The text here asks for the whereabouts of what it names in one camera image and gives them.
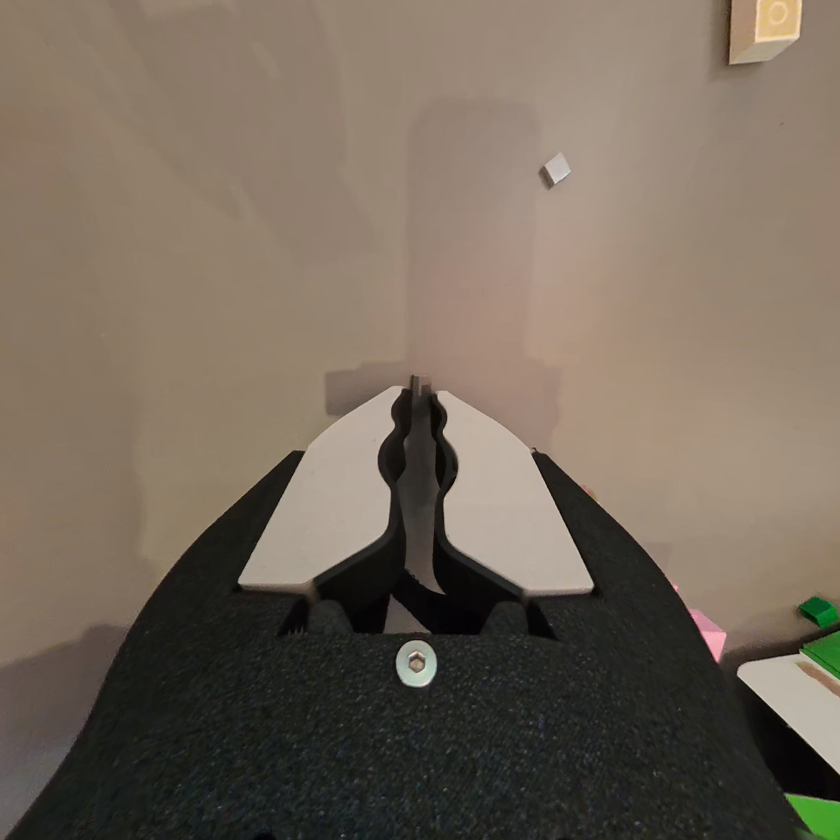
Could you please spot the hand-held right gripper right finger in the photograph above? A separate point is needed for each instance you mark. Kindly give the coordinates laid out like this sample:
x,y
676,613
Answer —
x,y
505,512

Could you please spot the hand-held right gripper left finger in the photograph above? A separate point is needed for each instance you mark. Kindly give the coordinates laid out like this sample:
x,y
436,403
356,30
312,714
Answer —
x,y
328,505

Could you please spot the small grey brick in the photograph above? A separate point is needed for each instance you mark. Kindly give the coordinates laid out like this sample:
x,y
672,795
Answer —
x,y
418,453

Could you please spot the pink block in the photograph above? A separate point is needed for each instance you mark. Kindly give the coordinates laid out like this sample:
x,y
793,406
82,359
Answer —
x,y
710,635

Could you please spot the green ridged brick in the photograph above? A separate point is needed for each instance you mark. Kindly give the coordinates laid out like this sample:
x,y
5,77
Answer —
x,y
817,610

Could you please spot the white card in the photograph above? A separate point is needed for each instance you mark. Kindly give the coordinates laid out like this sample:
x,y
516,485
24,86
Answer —
x,y
787,702

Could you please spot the small square grey tile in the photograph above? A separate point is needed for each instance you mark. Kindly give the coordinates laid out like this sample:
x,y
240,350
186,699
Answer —
x,y
556,169

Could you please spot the green flat plate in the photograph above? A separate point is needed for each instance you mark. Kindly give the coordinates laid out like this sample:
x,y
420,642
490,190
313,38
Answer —
x,y
823,656

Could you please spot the bright green box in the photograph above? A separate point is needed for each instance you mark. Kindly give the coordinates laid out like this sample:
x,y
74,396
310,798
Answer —
x,y
810,817

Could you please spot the beige wooden block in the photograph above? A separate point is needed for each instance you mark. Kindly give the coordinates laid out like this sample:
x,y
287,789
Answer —
x,y
764,29

